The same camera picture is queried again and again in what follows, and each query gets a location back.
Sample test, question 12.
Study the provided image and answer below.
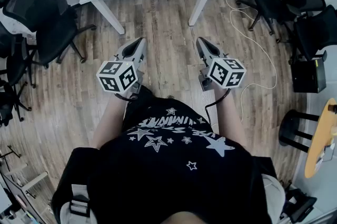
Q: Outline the grey metal stand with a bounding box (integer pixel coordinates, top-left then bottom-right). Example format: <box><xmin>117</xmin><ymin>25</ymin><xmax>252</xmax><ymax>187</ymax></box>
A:
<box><xmin>0</xmin><ymin>144</ymin><xmax>53</xmax><ymax>224</ymax></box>

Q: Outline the white floor cable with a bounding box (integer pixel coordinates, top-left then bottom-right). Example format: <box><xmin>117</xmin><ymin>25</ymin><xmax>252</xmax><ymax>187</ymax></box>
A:
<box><xmin>225</xmin><ymin>0</ymin><xmax>277</xmax><ymax>124</ymax></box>

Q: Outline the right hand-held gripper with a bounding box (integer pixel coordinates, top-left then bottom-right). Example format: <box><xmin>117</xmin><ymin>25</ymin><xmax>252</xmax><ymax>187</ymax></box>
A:
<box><xmin>196</xmin><ymin>37</ymin><xmax>247</xmax><ymax>92</ymax></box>

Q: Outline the black round stool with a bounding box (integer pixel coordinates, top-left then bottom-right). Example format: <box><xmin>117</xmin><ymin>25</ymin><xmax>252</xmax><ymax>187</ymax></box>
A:
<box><xmin>278</xmin><ymin>109</ymin><xmax>321</xmax><ymax>154</ymax></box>

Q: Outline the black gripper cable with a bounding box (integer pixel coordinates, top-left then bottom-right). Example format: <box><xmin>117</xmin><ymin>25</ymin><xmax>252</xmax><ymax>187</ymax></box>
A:
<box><xmin>204</xmin><ymin>88</ymin><xmax>232</xmax><ymax>126</ymax></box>
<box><xmin>114</xmin><ymin>91</ymin><xmax>139</xmax><ymax>103</ymax></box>

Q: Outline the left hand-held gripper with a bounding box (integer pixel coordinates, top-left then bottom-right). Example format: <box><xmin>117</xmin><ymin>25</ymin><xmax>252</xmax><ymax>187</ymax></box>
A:
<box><xmin>96</xmin><ymin>37</ymin><xmax>147</xmax><ymax>95</ymax></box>

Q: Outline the black star-print t-shirt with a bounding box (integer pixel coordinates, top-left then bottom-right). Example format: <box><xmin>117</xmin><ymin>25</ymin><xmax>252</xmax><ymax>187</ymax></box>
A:
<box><xmin>51</xmin><ymin>85</ymin><xmax>279</xmax><ymax>224</ymax></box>

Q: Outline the person's left forearm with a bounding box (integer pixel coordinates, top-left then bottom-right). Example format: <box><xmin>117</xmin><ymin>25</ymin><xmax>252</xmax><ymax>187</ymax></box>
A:
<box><xmin>91</xmin><ymin>93</ymin><xmax>132</xmax><ymax>150</ymax></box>

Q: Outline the round wooden table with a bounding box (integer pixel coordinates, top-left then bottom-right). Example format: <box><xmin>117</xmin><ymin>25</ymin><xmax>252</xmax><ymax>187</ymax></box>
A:
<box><xmin>304</xmin><ymin>98</ymin><xmax>337</xmax><ymax>179</ymax></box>

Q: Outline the person's right forearm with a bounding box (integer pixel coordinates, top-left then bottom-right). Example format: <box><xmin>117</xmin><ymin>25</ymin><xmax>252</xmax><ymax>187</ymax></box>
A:
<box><xmin>214</xmin><ymin>87</ymin><xmax>248</xmax><ymax>149</ymax></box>

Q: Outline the black box unit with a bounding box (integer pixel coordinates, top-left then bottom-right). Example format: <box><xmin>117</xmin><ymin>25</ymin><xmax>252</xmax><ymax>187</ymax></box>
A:
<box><xmin>291</xmin><ymin>57</ymin><xmax>328</xmax><ymax>94</ymax></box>

